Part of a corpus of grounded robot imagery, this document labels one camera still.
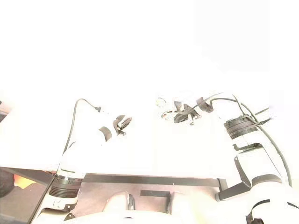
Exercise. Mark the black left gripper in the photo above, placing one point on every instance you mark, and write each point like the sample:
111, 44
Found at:
116, 126

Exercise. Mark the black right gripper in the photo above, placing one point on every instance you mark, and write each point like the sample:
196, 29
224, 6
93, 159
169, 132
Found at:
190, 112

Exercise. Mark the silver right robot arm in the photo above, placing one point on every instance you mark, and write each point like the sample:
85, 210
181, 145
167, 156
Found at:
243, 128

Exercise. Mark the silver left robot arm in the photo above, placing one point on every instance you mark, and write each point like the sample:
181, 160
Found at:
66, 186

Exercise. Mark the dark flat panel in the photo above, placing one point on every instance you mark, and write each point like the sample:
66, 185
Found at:
25, 205

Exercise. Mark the dark rounded shape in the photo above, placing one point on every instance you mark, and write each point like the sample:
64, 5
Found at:
5, 184

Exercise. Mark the black metal table frame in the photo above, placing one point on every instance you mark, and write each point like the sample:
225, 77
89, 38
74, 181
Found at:
149, 180

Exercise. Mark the black bracket under table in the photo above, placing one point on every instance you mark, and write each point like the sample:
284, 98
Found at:
155, 193

